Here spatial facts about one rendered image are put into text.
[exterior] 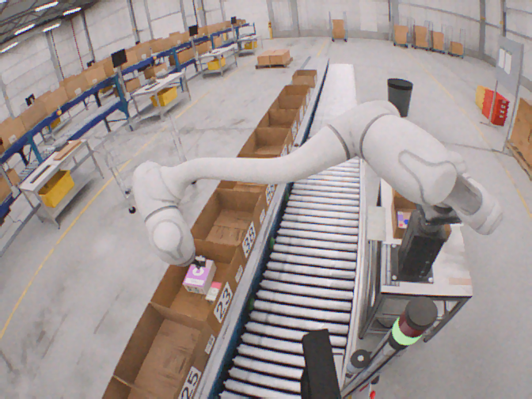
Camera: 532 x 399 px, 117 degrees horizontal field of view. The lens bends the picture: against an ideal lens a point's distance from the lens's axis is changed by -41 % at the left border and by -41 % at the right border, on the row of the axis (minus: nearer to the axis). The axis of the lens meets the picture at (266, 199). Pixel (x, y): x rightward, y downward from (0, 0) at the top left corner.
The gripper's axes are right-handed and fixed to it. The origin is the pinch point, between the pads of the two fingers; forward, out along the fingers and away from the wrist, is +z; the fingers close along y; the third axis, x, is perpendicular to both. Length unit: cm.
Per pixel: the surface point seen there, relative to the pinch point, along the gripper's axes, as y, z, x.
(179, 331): -6.0, 27.6, -29.3
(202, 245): -1.0, 34.1, 14.5
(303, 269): 53, 44, 10
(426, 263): 112, 11, 10
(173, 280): -12.6, 33.0, -5.3
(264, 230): 30, 45, 30
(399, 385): 137, 64, -72
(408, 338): 41, -66, -18
